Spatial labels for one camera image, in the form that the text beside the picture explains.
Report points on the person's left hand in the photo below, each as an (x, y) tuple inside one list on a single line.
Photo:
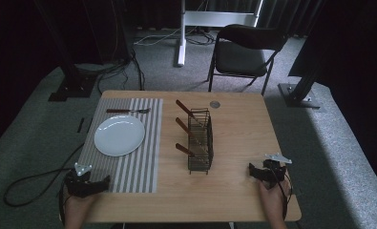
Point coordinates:
[(78, 205)]

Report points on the person's right hand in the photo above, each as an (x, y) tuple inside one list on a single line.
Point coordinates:
[(273, 200)]

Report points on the white round plate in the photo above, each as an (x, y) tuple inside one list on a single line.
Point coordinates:
[(119, 136)]

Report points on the black folding chair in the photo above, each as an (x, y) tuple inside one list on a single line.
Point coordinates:
[(240, 57)]

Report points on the black metal stand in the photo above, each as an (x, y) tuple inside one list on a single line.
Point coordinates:
[(73, 86), (299, 95)]

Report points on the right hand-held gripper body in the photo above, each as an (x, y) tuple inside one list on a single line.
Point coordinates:
[(273, 173)]

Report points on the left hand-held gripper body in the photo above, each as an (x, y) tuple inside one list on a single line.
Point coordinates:
[(79, 186)]

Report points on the black tape strip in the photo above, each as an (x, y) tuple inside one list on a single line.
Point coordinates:
[(89, 125), (80, 125)]

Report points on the white metal stand frame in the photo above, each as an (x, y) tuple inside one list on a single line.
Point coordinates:
[(219, 18)]

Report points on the grey striped placemat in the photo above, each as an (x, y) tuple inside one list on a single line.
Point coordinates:
[(144, 143)]

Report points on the round metal table grommet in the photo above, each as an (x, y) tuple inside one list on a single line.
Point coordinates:
[(214, 104)]

